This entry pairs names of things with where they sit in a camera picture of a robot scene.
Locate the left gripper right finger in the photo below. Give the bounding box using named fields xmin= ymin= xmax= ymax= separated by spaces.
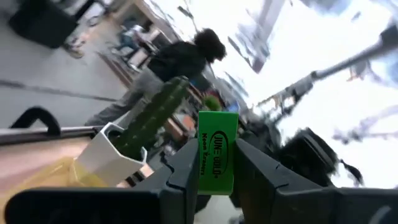
xmin=231 ymin=138 xmax=336 ymax=224

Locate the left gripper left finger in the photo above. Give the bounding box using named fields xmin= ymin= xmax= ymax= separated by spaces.
xmin=133 ymin=138 xmax=200 ymax=224

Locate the green eraser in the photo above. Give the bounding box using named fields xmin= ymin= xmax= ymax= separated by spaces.
xmin=197 ymin=111 xmax=239 ymax=196

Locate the green cactus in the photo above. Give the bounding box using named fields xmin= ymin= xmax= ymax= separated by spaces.
xmin=110 ymin=76 xmax=190 ymax=161

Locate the white hexagonal plant pot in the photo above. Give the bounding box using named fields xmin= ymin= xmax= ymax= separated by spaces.
xmin=74 ymin=122 xmax=149 ymax=187

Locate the person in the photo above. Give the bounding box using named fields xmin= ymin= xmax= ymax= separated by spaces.
xmin=83 ymin=27 xmax=228 ymax=127

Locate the yellow transparent pencil case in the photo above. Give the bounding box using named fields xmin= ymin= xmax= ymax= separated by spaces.
xmin=0 ymin=155 xmax=109 ymax=215

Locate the grey metal beam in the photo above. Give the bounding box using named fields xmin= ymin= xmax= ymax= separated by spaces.
xmin=254 ymin=23 xmax=398 ymax=108

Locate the black box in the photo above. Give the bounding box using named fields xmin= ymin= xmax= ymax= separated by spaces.
xmin=7 ymin=0 xmax=94 ymax=50

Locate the black aluminium table frame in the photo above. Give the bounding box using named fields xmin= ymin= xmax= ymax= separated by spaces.
xmin=0 ymin=126 xmax=105 ymax=146

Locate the black frame clamp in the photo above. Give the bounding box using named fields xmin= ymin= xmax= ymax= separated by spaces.
xmin=10 ymin=106 xmax=62 ymax=137

